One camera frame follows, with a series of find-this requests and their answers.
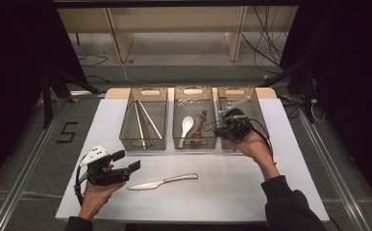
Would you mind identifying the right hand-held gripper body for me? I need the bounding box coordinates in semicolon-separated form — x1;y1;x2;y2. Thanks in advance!
212;97;255;142

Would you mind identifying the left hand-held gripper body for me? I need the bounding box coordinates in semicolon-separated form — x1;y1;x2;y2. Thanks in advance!
79;144;131;187

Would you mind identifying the transparent grey plastic bin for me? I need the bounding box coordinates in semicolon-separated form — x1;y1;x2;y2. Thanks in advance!
172;86;219;150
118;87;169;152
216;86;270;151

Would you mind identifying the red-brown spoon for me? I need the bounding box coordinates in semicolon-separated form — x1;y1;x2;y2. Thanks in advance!
189;110;208;146

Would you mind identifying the white chopstick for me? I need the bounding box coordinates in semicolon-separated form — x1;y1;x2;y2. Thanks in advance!
135;100;164;140
134;101;147;150

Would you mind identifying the white ceramic spoon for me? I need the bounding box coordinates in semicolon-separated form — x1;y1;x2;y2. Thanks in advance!
178;115;195;149

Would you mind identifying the person's left hand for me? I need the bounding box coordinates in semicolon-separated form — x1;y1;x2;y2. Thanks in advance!
79;181;126;220

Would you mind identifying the person's right hand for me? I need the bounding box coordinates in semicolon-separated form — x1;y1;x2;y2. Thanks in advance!
235;131;276;167

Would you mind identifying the metal knife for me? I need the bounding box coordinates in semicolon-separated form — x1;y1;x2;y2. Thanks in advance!
126;172;199;191

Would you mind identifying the white table cover sheet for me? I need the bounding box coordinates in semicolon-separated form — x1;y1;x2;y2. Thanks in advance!
55;97;331;224

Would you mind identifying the black metal stand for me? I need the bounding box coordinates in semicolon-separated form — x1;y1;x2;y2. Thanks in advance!
40;68;101;129
259;57;316;124

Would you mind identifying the beige wooden desk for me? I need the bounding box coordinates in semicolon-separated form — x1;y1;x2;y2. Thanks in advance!
58;6;300;64

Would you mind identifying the dark curtain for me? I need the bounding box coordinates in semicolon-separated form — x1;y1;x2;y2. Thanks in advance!
0;0;88;196
279;0;372;213

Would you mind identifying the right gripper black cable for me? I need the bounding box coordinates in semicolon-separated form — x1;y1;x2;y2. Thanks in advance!
249;117;275;160

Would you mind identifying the white floor cable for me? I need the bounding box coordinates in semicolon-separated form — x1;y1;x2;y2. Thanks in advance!
119;62;175;89

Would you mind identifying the aluminium floor rail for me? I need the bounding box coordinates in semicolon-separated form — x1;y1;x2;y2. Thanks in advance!
297;109;372;231
0;95;69;231

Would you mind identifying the white plug with cable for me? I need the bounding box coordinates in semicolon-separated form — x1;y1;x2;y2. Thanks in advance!
310;97;326;123

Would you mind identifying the hanging black cable bundle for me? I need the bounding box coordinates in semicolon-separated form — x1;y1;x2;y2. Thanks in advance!
240;6;290;75

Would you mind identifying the black floor cable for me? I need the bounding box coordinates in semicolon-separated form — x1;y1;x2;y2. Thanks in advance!
78;52;111;85

